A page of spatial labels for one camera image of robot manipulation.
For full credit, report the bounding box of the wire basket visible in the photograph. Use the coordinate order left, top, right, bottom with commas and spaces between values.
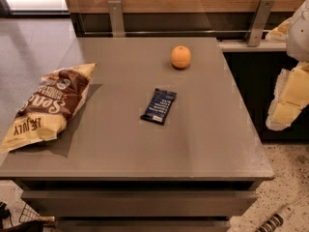
18, 204, 40, 223

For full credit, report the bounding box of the dark blue snack bar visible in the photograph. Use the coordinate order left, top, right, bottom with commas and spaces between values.
140, 88, 177, 125

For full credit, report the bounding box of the orange fruit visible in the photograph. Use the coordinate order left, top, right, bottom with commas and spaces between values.
171, 45, 191, 69

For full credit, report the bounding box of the grey drawer cabinet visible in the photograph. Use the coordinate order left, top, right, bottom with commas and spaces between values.
0, 38, 273, 232

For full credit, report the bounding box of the white power strip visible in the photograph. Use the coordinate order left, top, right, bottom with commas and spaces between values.
255, 192, 309, 232

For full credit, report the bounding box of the metal bracket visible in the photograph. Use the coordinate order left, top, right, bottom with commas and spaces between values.
108, 0, 126, 38
246, 0, 275, 47

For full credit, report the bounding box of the brown yellow chips bag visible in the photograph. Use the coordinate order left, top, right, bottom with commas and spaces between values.
0, 63, 96, 153

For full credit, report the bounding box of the left metal bracket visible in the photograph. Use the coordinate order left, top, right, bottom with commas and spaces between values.
108, 0, 126, 38

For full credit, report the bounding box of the right metal bracket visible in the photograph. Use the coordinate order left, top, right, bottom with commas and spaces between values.
246, 0, 275, 47

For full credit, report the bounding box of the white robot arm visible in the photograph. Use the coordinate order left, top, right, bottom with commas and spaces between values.
266, 0, 309, 131

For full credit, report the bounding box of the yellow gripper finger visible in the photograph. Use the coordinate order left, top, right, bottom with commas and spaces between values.
266, 62, 309, 131
266, 18, 292, 42

